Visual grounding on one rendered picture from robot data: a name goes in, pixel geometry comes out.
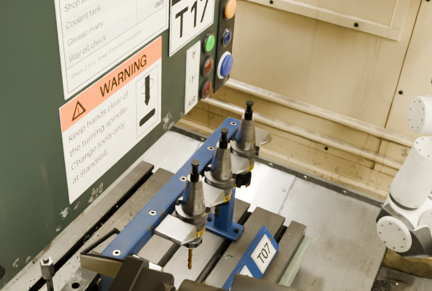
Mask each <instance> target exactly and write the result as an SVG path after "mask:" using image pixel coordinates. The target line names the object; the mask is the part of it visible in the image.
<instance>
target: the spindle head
mask: <svg viewBox="0 0 432 291"><path fill-rule="evenodd" d="M169 5H170V0H168V28H167V29H165V30H164V31H162V32H161V33H160V34H159V35H157V36H155V37H154V38H153V39H151V40H150V41H148V42H147V43H146V44H144V45H142V47H140V48H138V49H137V50H136V51H134V52H133V53H131V54H130V55H129V56H127V57H125V58H124V59H123V60H121V61H120V62H118V63H117V64H116V65H114V66H113V67H112V68H110V69H109V70H107V71H106V72H104V73H103V74H102V75H100V76H99V77H98V78H96V79H94V80H93V81H92V82H90V83H89V84H87V85H86V86H85V87H83V88H81V90H79V91H77V92H76V93H75V94H73V95H72V96H70V97H69V98H68V99H66V100H65V99H64V88H63V81H62V69H61V62H60V50H59V38H58V31H57V19H56V12H55V0H0V290H1V289H2V288H3V287H4V286H5V285H7V284H8V283H9V282H10V281H11V280H12V279H13V278H14V277H15V276H16V275H17V274H18V273H19V272H20V271H21V270H22V269H23V268H25V266H27V264H29V262H31V260H32V259H34V258H35V257H36V256H37V255H38V254H39V253H40V252H41V251H42V250H43V249H44V248H45V247H46V246H48V245H49V244H50V243H51V242H52V241H53V240H54V239H55V238H56V237H57V236H58V235H59V234H60V233H61V232H62V231H63V230H64V229H65V228H66V227H67V226H68V225H69V224H70V223H71V222H72V221H74V220H75V219H76V218H77V217H78V216H79V215H80V214H81V213H82V212H83V211H84V210H85V209H86V208H87V207H89V206H90V205H91V204H92V203H93V202H94V201H95V200H96V199H97V198H98V197H99V196H100V195H101V194H102V193H103V192H104V191H105V190H106V189H107V188H108V187H109V186H110V185H111V184H112V183H113V182H114V181H116V180H117V179H118V178H119V177H120V176H121V175H122V174H123V173H124V172H125V171H126V170H127V169H128V168H130V167H131V166H132V165H133V164H134V163H135V162H136V161H137V160H138V159H139V158H140V157H141V156H142V155H143V154H144V153H145V152H146V151H147V150H148V149H149V148H150V147H151V146H152V145H153V144H154V143H156V142H157V141H158V140H159V139H160V138H161V137H162V136H163V135H164V134H165V133H166V132H167V131H168V130H170V129H171V128H172V127H173V126H174V125H175V124H176V123H177V122H178V121H179V120H180V119H181V118H182V117H183V116H184V115H185V114H184V113H185V80H186V51H188V50H189V49H190V48H191V47H192V46H194V45H195V44H196V43H198V42H199V41H201V47H200V60H199V83H198V95H197V103H198V102H199V101H200V100H201V97H200V94H199V93H200V88H201V85H202V83H203V82H204V80H205V79H207V78H210V79H211V82H212V86H211V90H212V89H213V85H214V75H215V58H216V49H217V32H218V22H219V5H220V0H215V2H214V12H213V23H212V24H211V25H210V26H208V27H207V28H206V29H205V30H203V31H202V32H201V33H200V34H198V35H197V36H196V37H194V38H193V39H192V40H191V41H190V42H188V43H187V44H185V45H184V46H183V47H182V48H180V49H179V50H178V51H176V52H175V53H174V54H173V55H171V56H170V57H169V56H168V38H169ZM210 31H212V32H214V34H215V44H214V46H213V49H212V50H211V52H210V53H208V54H205V53H203V40H204V38H205V36H206V34H207V33H208V32H210ZM160 36H161V122H160V123H158V124H157V125H156V126H155V127H154V128H153V129H152V130H151V131H150V132H149V133H148V134H147V135H146V136H145V137H143V138H142V139H141V140H140V141H139V142H138V143H137V144H135V145H134V146H133V147H132V148H131V149H130V150H129V151H128V152H127V153H126V154H125V155H124V156H123V157H121V158H120V159H119V160H118V161H117V162H116V163H115V164H114V165H112V166H111V167H110V168H109V169H108V170H107V171H106V172H105V173H104V174H103V175H102V176H101V177H100V178H98V179H97V180H96V181H95V182H94V183H93V184H92V185H90V187H88V188H87V189H86V190H85V191H84V192H83V193H82V194H81V195H80V196H79V197H78V198H76V199H75V200H74V201H73V202H72V203H71V204H70V203H69V194H68V183H67V177H66V165H65V159H64V147H63V141H62V130H61V124H60V112H59V108H61V107H62V106H63V105H65V104H66V103H67V102H69V101H70V100H72V99H73V98H74V97H76V96H77V95H79V94H80V93H81V92H83V91H84V90H86V89H87V88H88V87H90V86H92V85H93V84H94V83H96V82H97V81H99V80H100V79H101V78H103V77H104V76H105V75H107V74H108V73H110V72H111V71H112V70H114V69H115V68H117V67H118V66H119V65H121V64H122V63H124V62H125V61H126V60H128V59H129V58H130V57H132V56H133V55H135V54H136V53H137V52H139V51H141V50H142V49H143V48H145V47H146V46H148V45H149V44H150V43H151V42H153V41H155V40H156V39H157V38H159V37H160ZM208 55H209V56H212V57H213V68H212V70H211V73H210V74H209V75H208V76H207V77H203V76H202V74H201V66H202V64H203V61H204V59H205V58H206V57H207V56H208Z"/></svg>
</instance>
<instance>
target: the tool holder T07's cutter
mask: <svg viewBox="0 0 432 291"><path fill-rule="evenodd" d="M251 178H252V172H251V171H250V172H249V173H247V174H237V178H236V184H235V183H234V187H236V188H241V186H245V188H247V187H249V186H250V185H251Z"/></svg>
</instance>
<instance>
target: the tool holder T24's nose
mask: <svg viewBox="0 0 432 291"><path fill-rule="evenodd" d="M202 242H203V239H202V236H200V237H198V238H195V239H194V241H192V242H189V243H186V244H184V245H183V246H185V247H186V248H188V249H194V248H197V247H198V246H200V244H201V243H202Z"/></svg>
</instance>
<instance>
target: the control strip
mask: <svg viewBox="0 0 432 291"><path fill-rule="evenodd" d="M228 1H229V0H220V5H219V22H218V32H217V49H216V58H215V75H214V85H213V93H215V92H216V91H217V90H218V89H219V88H221V87H222V86H223V85H224V84H225V83H226V82H227V81H228V80H229V79H230V73H229V75H228V76H226V77H222V76H221V75H220V68H221V64H222V61H223V59H224V57H225V56H226V55H231V54H232V47H233V33H234V25H235V14H234V16H233V17H232V18H230V19H228V18H226V6H227V4H228ZM236 1H237V0H236ZM228 30H230V31H231V40H230V42H229V44H228V45H226V46H225V45H224V38H225V35H226V33H227V31H228ZM211 35H213V36H214V38H215V34H214V32H212V31H210V32H208V33H207V34H206V36H205V38H204V40H203V43H202V51H203V53H205V54H208V53H210V52H211V50H212V49H213V48H212V49H211V50H210V51H207V50H206V44H207V41H208V39H209V37H210V36H211ZM209 59H212V60H213V57H212V56H209V55H208V56H207V57H206V58H205V59H204V61H203V63H202V66H201V74H202V76H203V77H207V76H208V75H209V74H210V73H209V74H208V75H206V74H205V67H206V64H207V62H208V61H209ZM208 82H211V85H212V81H211V79H210V78H207V79H205V80H204V82H203V83H202V85H201V88H200V93H199V94H200V97H201V99H205V98H207V97H208V95H207V96H206V97H205V96H204V94H203V92H204V88H205V86H206V84H207V83H208Z"/></svg>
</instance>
